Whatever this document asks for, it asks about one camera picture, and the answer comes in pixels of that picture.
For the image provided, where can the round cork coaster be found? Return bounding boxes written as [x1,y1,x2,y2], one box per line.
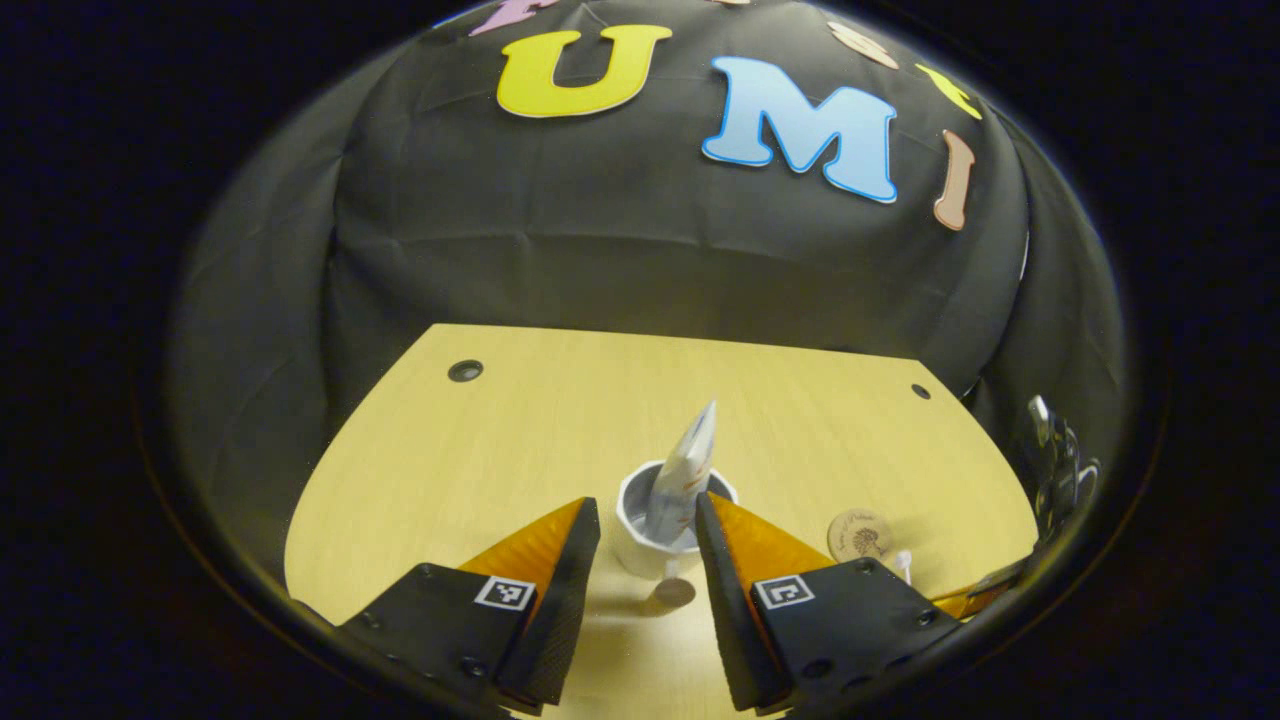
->
[827,508,894,563]

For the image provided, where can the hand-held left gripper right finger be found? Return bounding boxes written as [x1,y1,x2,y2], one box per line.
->
[695,491,963,713]

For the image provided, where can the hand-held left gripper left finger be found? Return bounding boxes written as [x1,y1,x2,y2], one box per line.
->
[338,497,602,716]

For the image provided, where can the white toothpaste tube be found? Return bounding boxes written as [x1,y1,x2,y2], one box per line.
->
[645,400,719,549]

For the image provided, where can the white cup with wooden handle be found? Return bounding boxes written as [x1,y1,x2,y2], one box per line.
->
[615,460,741,611]

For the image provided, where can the light wooden desktop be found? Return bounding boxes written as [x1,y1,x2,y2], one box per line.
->
[284,322,1039,720]

